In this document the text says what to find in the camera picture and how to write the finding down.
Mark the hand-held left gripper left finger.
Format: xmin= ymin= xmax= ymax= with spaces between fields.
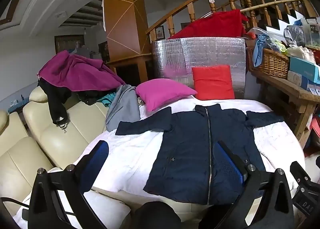
xmin=27 ymin=140 xmax=109 ymax=229

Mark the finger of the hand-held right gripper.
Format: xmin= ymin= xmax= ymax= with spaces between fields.
xmin=290 ymin=161 xmax=312 ymax=188

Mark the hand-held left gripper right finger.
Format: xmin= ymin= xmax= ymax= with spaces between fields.
xmin=199 ymin=141 xmax=295 ymax=229

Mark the navy zip jacket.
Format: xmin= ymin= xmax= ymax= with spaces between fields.
xmin=115 ymin=104 xmax=285 ymax=206

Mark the cream leather sofa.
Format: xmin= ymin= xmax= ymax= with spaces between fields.
xmin=0 ymin=86 xmax=110 ymax=216

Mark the grey garment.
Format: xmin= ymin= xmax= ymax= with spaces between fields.
xmin=105 ymin=85 xmax=141 ymax=132

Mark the teal garment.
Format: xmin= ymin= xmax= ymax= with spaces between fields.
xmin=96 ymin=93 xmax=118 ymax=108

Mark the black garment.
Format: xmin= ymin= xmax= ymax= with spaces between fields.
xmin=37 ymin=79 xmax=75 ymax=129

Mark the red pillow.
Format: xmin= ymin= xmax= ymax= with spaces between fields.
xmin=191 ymin=65 xmax=236 ymax=101

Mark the magenta fleece jacket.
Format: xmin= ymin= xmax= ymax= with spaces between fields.
xmin=37 ymin=50 xmax=127 ymax=92

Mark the magenta pillow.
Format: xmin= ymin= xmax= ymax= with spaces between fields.
xmin=135 ymin=78 xmax=198 ymax=112

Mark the white patterned box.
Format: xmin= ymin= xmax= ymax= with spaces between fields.
xmin=287 ymin=71 xmax=309 ymax=87

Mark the cluttered side table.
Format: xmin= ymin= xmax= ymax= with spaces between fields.
xmin=7 ymin=94 xmax=28 ymax=114

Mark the teal cardboard box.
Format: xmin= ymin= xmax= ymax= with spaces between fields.
xmin=289 ymin=56 xmax=320 ymax=82

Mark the wicker basket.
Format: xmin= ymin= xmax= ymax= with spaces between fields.
xmin=246 ymin=47 xmax=290 ymax=79

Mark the silver foil insulation panel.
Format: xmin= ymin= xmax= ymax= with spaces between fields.
xmin=151 ymin=36 xmax=247 ymax=99

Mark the cream plastic bag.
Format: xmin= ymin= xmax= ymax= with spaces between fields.
xmin=286 ymin=46 xmax=316 ymax=63

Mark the blue cloth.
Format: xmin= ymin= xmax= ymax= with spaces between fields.
xmin=252 ymin=34 xmax=272 ymax=68

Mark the yellow green plastic item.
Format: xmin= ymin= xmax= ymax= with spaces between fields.
xmin=271 ymin=39 xmax=288 ymax=51

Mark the grey plastic bag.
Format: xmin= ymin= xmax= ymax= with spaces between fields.
xmin=284 ymin=26 xmax=306 ymax=46

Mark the red blanket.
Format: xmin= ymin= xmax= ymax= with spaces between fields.
xmin=167 ymin=9 xmax=250 ymax=40

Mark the orange wooden column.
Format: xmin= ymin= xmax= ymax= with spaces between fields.
xmin=102 ymin=0 xmax=153 ymax=87

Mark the black cable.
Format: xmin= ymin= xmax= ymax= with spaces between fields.
xmin=0 ymin=196 xmax=30 ymax=209

